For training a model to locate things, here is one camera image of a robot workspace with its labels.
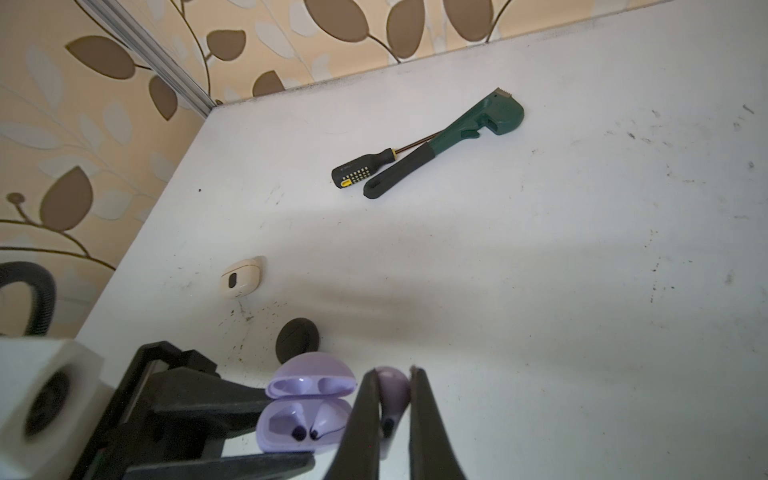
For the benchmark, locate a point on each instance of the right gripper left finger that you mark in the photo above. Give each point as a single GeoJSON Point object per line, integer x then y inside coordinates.
{"type": "Point", "coordinates": [358, 454]}

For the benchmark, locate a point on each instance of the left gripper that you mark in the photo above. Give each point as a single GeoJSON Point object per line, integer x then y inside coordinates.
{"type": "Point", "coordinates": [170, 417]}

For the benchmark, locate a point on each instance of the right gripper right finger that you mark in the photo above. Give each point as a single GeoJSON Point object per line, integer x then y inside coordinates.
{"type": "Point", "coordinates": [431, 453]}

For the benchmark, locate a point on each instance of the purple round charging case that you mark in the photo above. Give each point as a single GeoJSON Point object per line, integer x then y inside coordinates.
{"type": "Point", "coordinates": [308, 411]}

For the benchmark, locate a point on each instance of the purple earbud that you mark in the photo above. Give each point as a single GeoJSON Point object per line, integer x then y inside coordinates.
{"type": "Point", "coordinates": [394, 395]}

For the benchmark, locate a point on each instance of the cream earbud charging case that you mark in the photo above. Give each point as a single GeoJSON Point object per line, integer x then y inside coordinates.
{"type": "Point", "coordinates": [242, 278]}

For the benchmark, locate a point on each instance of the black yellow screwdriver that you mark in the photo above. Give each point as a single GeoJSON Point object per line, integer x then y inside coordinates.
{"type": "Point", "coordinates": [367, 165]}

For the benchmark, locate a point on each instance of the green pipe wrench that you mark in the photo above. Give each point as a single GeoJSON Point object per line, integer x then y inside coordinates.
{"type": "Point", "coordinates": [499, 112]}

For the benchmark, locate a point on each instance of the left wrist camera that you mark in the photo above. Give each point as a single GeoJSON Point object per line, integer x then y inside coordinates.
{"type": "Point", "coordinates": [52, 399]}

